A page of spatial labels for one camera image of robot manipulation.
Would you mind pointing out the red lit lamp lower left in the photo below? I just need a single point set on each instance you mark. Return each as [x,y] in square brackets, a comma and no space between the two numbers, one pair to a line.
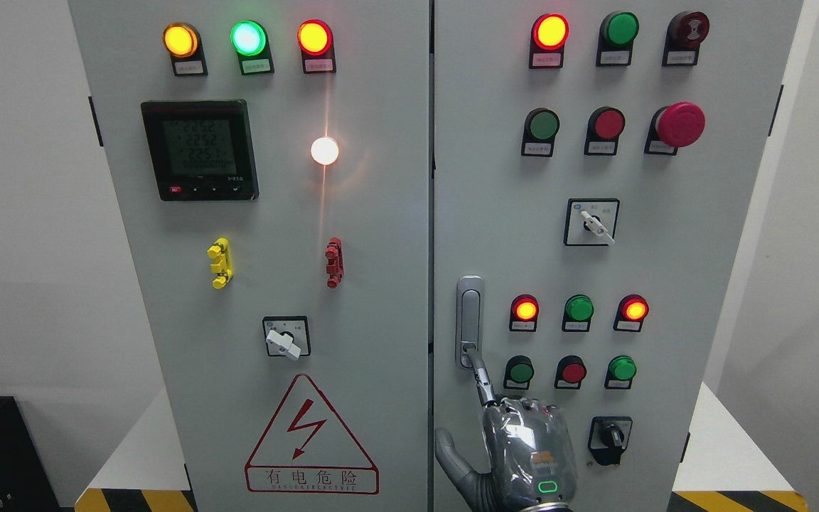
[523,314]

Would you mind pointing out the red lit lamp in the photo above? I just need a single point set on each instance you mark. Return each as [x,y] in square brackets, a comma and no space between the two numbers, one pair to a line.
[631,313]
[523,314]

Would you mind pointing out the yellow terminal connector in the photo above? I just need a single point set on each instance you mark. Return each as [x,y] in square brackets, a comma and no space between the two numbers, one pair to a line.
[221,263]

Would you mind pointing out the white lit indicator lamp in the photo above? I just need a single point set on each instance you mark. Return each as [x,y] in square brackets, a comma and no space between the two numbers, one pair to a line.
[324,150]

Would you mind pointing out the amber indicator lamp top left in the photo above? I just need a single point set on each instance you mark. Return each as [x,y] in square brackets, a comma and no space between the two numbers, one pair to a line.
[185,50]

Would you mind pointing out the green push button second row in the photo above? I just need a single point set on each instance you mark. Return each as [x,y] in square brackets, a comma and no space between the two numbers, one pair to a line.
[540,128]

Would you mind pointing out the red terminal connector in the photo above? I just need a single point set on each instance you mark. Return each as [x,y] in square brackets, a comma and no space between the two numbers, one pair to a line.
[334,266]

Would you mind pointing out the green lit indicator lamp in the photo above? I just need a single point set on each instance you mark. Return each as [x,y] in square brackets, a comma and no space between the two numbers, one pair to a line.
[251,44]

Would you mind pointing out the red lit lamp lower right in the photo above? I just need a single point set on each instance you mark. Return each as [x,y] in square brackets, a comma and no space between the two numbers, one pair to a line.
[631,313]

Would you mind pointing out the red push button second row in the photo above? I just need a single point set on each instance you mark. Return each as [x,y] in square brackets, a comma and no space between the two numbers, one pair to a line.
[604,128]

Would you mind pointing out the dark red buzzer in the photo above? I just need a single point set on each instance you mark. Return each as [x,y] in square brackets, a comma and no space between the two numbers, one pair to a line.
[685,34]

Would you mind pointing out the black digital power meter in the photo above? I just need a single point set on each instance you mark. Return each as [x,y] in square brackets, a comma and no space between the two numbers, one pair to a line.
[201,150]

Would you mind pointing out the black knob selector switch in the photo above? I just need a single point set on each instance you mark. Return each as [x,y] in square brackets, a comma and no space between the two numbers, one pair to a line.
[608,438]

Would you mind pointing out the bright green push button lower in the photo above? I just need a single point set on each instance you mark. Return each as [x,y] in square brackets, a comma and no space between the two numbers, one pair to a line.
[620,373]

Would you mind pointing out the red push button lower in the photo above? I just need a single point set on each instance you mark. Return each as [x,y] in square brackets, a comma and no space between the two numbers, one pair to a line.
[570,373]

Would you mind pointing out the dark green push button lower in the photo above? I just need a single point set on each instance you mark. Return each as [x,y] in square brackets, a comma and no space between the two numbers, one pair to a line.
[519,373]

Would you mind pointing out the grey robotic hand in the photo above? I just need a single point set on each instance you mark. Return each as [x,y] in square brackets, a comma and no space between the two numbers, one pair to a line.
[532,461]

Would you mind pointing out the grey right cabinet door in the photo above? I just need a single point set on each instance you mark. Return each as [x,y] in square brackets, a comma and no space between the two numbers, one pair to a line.
[502,216]

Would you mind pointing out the grey left cabinet door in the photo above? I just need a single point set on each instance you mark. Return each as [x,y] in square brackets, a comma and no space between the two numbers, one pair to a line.
[369,336]

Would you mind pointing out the silver door lock handle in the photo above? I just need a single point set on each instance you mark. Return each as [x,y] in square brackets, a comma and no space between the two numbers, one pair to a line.
[468,318]

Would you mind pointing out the red mushroom emergency stop button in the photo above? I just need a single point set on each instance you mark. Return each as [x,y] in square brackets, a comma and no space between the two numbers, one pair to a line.
[673,127]

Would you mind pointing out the red electric hazard sign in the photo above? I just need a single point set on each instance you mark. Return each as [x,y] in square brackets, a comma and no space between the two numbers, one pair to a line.
[307,448]

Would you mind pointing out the red lit indicator lamp left door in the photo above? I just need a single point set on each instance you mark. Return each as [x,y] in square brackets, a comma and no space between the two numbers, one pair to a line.
[315,39]

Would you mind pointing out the white platform with hazard stripes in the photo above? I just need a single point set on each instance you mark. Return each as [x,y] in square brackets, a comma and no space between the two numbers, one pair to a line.
[723,470]

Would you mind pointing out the green lamp lower middle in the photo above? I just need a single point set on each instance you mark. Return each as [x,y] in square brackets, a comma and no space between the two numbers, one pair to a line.
[578,313]

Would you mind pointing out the left door rotary selector switch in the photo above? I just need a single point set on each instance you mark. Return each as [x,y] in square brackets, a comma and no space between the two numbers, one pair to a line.
[287,336]

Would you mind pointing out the upper right rotary selector switch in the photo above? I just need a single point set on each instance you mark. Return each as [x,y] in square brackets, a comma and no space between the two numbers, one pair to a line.
[591,221]

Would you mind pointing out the red lit lamp top right door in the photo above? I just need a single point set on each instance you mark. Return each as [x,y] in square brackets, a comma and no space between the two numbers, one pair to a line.
[547,40]

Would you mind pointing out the green push button top row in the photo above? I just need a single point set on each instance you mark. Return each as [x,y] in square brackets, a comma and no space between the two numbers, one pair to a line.
[615,41]

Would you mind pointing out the grey cabinet door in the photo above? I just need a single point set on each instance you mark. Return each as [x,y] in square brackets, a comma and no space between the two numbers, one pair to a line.
[502,216]
[369,336]

